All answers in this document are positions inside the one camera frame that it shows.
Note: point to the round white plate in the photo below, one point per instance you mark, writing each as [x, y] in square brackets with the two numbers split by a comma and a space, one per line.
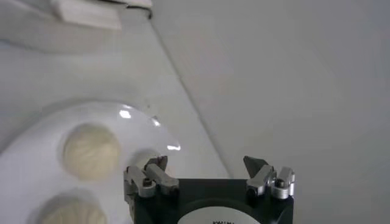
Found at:
[30, 170]

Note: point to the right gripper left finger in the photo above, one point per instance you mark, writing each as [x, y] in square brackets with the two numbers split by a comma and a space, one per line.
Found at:
[146, 184]

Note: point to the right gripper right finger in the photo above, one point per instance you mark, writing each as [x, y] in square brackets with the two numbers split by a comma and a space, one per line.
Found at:
[262, 179]

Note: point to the white electric cooker base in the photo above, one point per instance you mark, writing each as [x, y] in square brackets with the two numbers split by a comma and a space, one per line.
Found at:
[88, 13]

